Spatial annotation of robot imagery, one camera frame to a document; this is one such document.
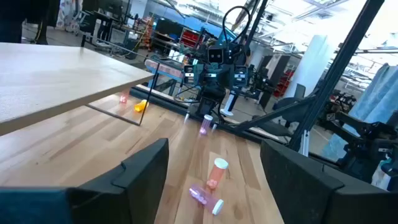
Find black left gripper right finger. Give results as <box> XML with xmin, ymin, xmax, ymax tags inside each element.
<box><xmin>260</xmin><ymin>139</ymin><xmax>398</xmax><ymax>224</ymax></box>

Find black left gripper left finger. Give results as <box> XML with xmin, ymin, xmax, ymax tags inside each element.
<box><xmin>0</xmin><ymin>138</ymin><xmax>170</xmax><ymax>224</ymax></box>

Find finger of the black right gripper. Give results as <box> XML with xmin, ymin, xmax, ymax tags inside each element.
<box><xmin>233</xmin><ymin>65</ymin><xmax>249</xmax><ymax>88</ymax></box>
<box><xmin>183</xmin><ymin>64</ymin><xmax>196</xmax><ymax>86</ymax></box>

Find purple pill bottle white cap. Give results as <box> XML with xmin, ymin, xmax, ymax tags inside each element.
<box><xmin>198</xmin><ymin>114</ymin><xmax>214</xmax><ymax>136</ymax></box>
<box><xmin>188</xmin><ymin>183</ymin><xmax>224</xmax><ymax>216</ymax></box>

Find yellow pill bottle white cap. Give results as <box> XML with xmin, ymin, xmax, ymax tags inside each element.
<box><xmin>134</xmin><ymin>99</ymin><xmax>150</xmax><ymax>113</ymax></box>

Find wooden shelf black metal legs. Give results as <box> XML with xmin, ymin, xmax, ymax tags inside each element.
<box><xmin>0</xmin><ymin>34</ymin><xmax>161</xmax><ymax>137</ymax></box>

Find red parts bin rack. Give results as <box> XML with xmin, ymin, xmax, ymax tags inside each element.
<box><xmin>179</xmin><ymin>27</ymin><xmax>205</xmax><ymax>50</ymax></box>
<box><xmin>273</xmin><ymin>70</ymin><xmax>295</xmax><ymax>98</ymax></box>

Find black machine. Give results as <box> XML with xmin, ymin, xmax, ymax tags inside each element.
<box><xmin>323</xmin><ymin>110</ymin><xmax>398</xmax><ymax>191</ymax></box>

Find white pillar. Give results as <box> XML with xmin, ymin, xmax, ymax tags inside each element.
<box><xmin>284</xmin><ymin>34</ymin><xmax>330</xmax><ymax>100</ymax></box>

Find light blue fabric cover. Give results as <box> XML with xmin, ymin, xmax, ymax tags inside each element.
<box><xmin>322</xmin><ymin>63</ymin><xmax>398</xmax><ymax>162</ymax></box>

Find right wrist camera housing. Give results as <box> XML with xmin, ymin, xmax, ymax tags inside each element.
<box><xmin>207</xmin><ymin>47</ymin><xmax>224</xmax><ymax>65</ymax></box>

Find black right camera cable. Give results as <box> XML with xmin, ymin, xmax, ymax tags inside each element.
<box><xmin>221</xmin><ymin>5</ymin><xmax>251</xmax><ymax>44</ymax></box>

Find black metal rig frame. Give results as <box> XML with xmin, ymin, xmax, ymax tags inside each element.
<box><xmin>129</xmin><ymin>0</ymin><xmax>388</xmax><ymax>159</ymax></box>

